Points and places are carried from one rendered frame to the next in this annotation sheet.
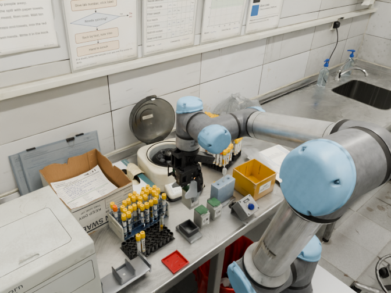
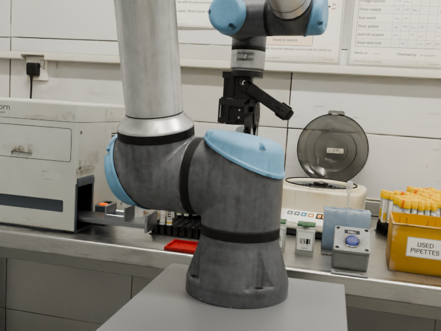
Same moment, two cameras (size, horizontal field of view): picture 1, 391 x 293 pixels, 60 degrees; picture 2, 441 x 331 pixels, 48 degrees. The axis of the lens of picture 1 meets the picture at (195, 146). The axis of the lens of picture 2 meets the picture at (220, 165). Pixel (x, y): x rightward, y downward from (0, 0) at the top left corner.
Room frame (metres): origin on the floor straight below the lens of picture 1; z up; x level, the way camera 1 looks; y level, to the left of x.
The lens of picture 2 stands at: (0.20, -0.86, 1.18)
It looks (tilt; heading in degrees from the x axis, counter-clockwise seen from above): 6 degrees down; 56
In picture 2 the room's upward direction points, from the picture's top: 4 degrees clockwise
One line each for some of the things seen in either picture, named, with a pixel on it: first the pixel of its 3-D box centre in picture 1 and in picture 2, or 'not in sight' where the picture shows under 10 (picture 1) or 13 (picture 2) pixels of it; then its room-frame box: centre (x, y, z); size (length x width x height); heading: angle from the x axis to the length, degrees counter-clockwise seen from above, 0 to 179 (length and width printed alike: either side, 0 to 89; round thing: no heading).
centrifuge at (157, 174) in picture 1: (171, 166); (317, 204); (1.20, 0.10, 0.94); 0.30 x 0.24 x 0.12; 34
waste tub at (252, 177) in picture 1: (253, 179); (420, 243); (1.15, -0.26, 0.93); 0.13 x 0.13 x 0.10; 40
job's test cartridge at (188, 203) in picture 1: (190, 196); not in sight; (0.88, 0.01, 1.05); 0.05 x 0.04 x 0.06; 42
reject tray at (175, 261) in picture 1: (175, 261); (184, 245); (0.74, 0.05, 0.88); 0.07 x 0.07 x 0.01; 43
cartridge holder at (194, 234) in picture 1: (188, 229); not in sight; (0.88, 0.01, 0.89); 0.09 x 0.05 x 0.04; 42
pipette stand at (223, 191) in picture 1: (222, 190); (344, 231); (1.07, -0.12, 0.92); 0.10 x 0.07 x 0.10; 135
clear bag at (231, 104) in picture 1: (227, 112); not in sight; (1.68, -0.16, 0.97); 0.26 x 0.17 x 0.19; 154
